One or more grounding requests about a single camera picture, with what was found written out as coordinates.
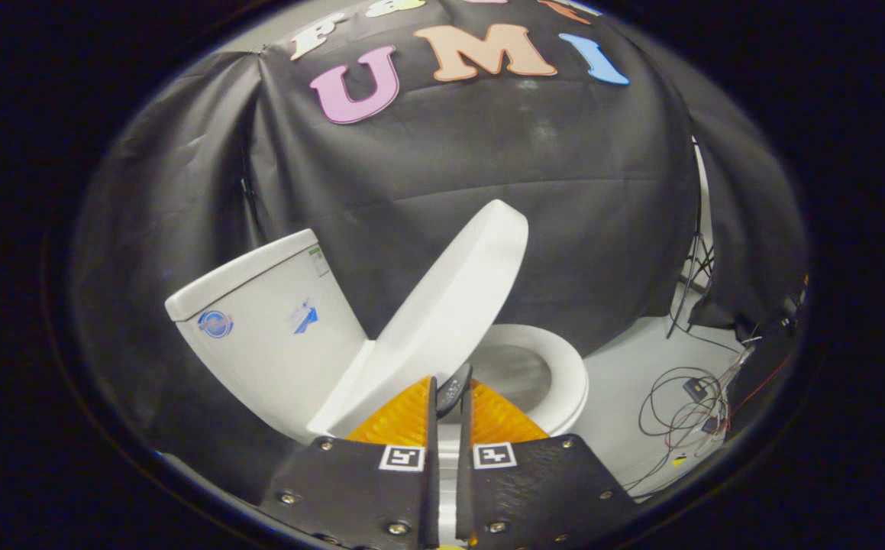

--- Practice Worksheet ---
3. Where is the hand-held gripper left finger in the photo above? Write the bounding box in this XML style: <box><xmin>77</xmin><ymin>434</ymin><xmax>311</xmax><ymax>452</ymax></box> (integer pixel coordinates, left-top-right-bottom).
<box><xmin>259</xmin><ymin>374</ymin><xmax>441</xmax><ymax>550</ymax></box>

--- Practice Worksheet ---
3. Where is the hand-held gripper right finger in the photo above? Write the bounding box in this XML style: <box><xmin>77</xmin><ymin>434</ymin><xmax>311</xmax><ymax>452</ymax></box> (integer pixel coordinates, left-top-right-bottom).
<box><xmin>454</xmin><ymin>377</ymin><xmax>638</xmax><ymax>550</ymax></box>

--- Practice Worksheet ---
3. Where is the black lid pull tab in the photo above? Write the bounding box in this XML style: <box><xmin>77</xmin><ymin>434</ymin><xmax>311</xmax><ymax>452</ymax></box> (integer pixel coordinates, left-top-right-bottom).
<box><xmin>435</xmin><ymin>363</ymin><xmax>474</xmax><ymax>418</ymax></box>

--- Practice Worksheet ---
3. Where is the white toilet lid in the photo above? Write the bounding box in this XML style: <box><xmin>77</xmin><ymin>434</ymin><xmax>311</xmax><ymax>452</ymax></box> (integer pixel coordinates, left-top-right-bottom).
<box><xmin>306</xmin><ymin>199</ymin><xmax>530</xmax><ymax>441</ymax></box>

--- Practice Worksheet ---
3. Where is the white ceramic toilet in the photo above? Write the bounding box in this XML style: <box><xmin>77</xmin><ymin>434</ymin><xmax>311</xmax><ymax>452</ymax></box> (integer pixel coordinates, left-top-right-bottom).
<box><xmin>165</xmin><ymin>228</ymin><xmax>590</xmax><ymax>545</ymax></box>

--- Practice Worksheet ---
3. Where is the white toilet tank cover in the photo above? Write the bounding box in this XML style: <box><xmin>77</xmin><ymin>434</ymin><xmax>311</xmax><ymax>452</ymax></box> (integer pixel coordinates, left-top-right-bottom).
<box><xmin>165</xmin><ymin>228</ymin><xmax>322</xmax><ymax>322</ymax></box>

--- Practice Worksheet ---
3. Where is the black tripod stand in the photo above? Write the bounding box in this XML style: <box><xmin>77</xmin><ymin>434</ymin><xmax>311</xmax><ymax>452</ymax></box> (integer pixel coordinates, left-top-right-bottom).
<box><xmin>666</xmin><ymin>136</ymin><xmax>715</xmax><ymax>339</ymax></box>

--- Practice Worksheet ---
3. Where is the black backdrop cloth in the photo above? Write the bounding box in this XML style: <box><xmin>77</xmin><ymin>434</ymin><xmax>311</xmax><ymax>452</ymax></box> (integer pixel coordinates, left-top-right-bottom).
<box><xmin>68</xmin><ymin>0</ymin><xmax>811</xmax><ymax>505</ymax></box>

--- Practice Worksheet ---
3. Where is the tangle of thin cables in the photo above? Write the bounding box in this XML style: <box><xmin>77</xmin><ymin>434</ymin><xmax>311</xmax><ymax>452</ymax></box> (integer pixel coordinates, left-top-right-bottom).
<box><xmin>624</xmin><ymin>335</ymin><xmax>757</xmax><ymax>491</ymax></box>

